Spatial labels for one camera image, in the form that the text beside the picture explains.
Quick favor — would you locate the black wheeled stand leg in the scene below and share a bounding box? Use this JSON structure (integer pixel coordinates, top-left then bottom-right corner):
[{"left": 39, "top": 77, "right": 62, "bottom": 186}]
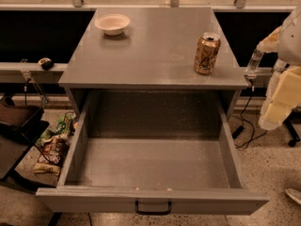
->
[{"left": 283, "top": 111, "right": 301, "bottom": 147}]

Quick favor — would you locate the yellow black tape measure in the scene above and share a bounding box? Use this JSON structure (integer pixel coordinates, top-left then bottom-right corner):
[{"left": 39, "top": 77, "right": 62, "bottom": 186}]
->
[{"left": 39, "top": 57, "right": 54, "bottom": 71}]

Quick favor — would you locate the black top drawer handle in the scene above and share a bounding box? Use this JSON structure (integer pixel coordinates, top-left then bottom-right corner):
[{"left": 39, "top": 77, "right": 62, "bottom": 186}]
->
[{"left": 135, "top": 201, "right": 172, "bottom": 216}]

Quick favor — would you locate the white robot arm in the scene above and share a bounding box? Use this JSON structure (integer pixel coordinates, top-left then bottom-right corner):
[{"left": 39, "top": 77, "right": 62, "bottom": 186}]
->
[{"left": 257, "top": 6, "right": 301, "bottom": 131}]

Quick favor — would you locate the chips bag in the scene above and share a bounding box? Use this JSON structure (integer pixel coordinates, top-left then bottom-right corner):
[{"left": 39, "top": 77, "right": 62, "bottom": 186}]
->
[{"left": 33, "top": 136, "right": 69, "bottom": 176}]

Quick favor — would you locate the black power cable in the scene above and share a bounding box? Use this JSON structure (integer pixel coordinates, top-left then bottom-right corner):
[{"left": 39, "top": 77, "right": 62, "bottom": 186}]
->
[{"left": 231, "top": 84, "right": 268, "bottom": 150}]

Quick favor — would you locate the white paper bowl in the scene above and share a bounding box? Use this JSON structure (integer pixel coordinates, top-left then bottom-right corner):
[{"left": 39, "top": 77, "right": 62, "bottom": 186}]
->
[{"left": 94, "top": 14, "right": 130, "bottom": 36}]

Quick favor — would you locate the white shoe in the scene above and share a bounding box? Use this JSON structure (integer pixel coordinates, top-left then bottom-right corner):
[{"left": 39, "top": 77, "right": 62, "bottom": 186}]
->
[{"left": 285, "top": 188, "right": 301, "bottom": 205}]

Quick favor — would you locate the clear water bottle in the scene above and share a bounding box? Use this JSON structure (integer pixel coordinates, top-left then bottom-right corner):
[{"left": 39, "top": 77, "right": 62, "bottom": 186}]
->
[{"left": 246, "top": 49, "right": 264, "bottom": 73}]

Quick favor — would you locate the grey drawer cabinet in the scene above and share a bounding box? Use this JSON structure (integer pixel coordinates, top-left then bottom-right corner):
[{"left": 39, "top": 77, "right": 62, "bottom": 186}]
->
[{"left": 58, "top": 7, "right": 249, "bottom": 118}]

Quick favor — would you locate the grey top drawer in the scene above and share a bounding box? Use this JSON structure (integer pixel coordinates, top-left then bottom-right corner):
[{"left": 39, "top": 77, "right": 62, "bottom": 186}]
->
[{"left": 37, "top": 90, "right": 269, "bottom": 215}]

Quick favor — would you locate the dark cart left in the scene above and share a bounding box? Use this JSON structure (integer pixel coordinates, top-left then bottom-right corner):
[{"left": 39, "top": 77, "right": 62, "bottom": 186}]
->
[{"left": 0, "top": 96, "right": 50, "bottom": 192}]

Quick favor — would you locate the gold soda can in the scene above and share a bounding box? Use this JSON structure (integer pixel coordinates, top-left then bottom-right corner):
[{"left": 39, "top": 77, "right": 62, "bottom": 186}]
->
[{"left": 194, "top": 32, "right": 221, "bottom": 75}]

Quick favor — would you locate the green snack bag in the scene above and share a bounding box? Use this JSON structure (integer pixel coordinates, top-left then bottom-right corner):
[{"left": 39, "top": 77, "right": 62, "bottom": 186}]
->
[{"left": 36, "top": 111, "right": 75, "bottom": 148}]

